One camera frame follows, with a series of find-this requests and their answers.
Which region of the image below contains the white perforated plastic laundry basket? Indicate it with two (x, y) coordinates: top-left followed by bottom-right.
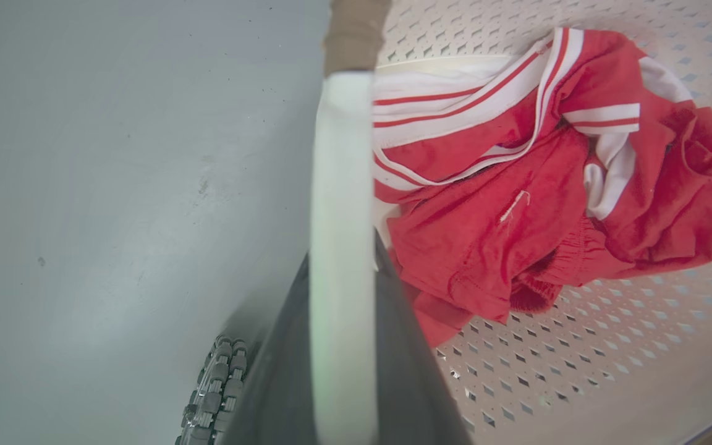
(308, 0), (712, 445)

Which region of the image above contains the red white-striped sports garment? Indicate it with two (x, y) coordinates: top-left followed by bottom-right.
(371, 27), (712, 348)

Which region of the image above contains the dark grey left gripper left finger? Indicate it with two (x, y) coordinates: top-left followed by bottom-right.
(219, 252), (315, 445)

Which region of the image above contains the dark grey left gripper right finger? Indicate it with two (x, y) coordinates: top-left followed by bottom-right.
(375, 230), (475, 445)

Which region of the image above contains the tan laundry basket handle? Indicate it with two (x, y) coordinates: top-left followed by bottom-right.
(323, 0), (392, 78)

